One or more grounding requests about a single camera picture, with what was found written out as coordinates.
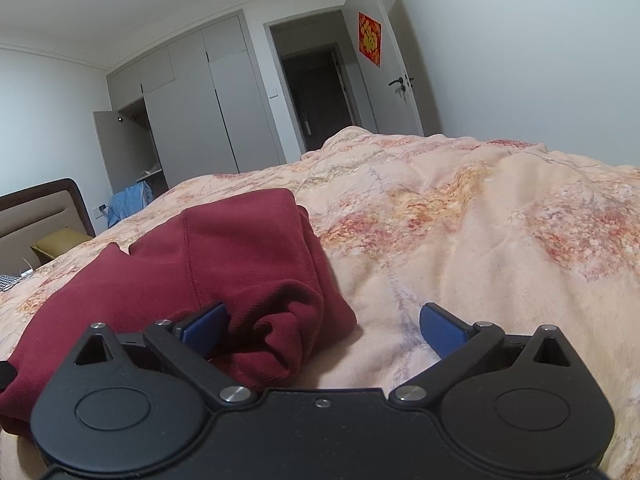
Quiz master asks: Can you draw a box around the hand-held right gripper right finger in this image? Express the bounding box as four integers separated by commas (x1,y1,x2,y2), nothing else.
389,302,568,407

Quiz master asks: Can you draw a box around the black door handle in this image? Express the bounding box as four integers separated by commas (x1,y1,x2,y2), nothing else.
389,76,415,106

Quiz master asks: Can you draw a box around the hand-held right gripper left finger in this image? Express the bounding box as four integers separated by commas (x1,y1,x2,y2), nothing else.
74,301,253,407

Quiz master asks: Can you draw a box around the red door decoration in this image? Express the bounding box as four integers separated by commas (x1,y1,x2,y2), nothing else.
358,11,382,68

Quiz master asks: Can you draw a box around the dark red sweater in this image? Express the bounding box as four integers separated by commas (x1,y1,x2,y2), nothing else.
0,188,358,436

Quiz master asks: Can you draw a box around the blue clothing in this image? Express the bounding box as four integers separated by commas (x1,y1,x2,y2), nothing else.
107,181,153,227

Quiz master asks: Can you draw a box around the grey wardrobe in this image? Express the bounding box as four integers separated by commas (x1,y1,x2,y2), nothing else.
92,14,291,196

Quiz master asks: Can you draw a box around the floral peach blanket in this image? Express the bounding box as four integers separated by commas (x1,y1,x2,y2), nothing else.
0,126,640,480

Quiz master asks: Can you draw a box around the beige bed headboard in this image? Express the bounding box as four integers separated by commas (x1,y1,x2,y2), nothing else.
0,178,96,266

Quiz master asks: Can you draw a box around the olive green cushion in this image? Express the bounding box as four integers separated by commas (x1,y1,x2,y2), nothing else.
31,228,93,263

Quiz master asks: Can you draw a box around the open grey wardrobe door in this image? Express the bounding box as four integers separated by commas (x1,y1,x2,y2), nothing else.
92,109,127,195

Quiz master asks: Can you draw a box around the white room door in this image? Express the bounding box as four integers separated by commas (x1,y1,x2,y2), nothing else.
344,0,426,137

